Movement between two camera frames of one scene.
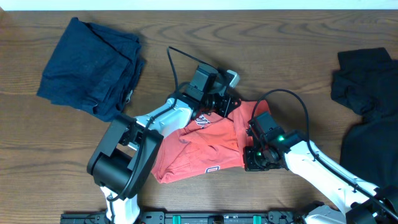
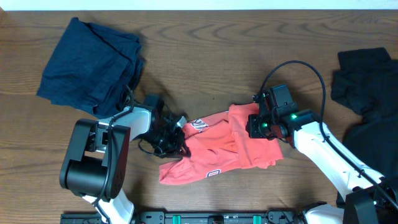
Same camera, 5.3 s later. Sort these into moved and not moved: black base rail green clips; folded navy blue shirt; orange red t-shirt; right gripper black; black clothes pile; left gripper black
Moved: left gripper black; right gripper black
Not moved: orange red t-shirt; black clothes pile; folded navy blue shirt; black base rail green clips
